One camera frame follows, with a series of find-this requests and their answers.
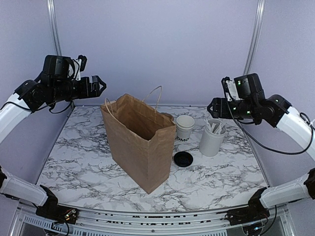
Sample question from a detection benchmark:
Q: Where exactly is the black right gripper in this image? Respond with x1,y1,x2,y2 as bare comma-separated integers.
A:
208,97,257,119

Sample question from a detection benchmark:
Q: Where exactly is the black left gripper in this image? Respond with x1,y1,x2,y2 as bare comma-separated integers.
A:
50,74,106,101

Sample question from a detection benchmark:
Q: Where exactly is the brown paper bag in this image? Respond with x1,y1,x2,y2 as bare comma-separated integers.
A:
100,94,176,194

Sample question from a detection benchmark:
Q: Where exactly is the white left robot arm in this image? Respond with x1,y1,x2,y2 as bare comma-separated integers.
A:
0,55,107,219

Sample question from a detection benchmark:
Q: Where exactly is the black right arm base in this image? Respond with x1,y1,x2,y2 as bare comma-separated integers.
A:
224,187,270,226

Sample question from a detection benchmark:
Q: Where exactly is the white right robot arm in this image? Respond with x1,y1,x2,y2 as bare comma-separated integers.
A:
207,73,315,220

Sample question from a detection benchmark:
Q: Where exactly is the white wrapped stirrers bundle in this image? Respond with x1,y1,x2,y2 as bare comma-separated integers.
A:
204,119,227,135

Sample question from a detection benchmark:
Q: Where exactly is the white cylindrical utensil holder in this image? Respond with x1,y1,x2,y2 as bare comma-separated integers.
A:
199,127,226,157

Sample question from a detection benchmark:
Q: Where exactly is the white paper cup stack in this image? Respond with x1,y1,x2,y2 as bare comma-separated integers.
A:
176,115,195,142

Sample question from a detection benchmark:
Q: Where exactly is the black plastic cup lid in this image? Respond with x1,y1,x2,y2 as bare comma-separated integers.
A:
173,151,193,167

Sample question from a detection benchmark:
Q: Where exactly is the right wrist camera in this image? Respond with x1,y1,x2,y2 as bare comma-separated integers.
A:
221,77,240,102

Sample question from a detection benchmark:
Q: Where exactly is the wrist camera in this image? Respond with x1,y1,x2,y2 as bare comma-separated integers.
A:
69,55,87,81
221,77,240,102

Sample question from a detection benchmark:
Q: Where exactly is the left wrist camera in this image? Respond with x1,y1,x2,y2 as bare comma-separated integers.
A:
69,55,87,81

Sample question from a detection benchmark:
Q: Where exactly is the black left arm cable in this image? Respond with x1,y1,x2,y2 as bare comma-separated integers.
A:
0,100,74,114

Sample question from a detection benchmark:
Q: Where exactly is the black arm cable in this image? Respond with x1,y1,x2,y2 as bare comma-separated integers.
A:
0,100,74,114
221,78,315,155

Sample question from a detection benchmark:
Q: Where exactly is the left aluminium frame post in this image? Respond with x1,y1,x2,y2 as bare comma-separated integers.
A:
46,0,62,56

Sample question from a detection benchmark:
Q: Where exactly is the aluminium frame post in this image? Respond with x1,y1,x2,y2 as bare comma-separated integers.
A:
46,0,62,56
243,0,266,75

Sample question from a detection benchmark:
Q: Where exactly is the right aluminium frame post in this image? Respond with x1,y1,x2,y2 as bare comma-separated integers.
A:
243,0,266,75

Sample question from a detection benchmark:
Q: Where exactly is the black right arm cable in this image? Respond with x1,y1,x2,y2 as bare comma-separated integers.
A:
221,78,315,155

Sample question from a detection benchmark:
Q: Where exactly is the aluminium front rail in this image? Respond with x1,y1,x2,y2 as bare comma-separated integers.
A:
9,202,297,236

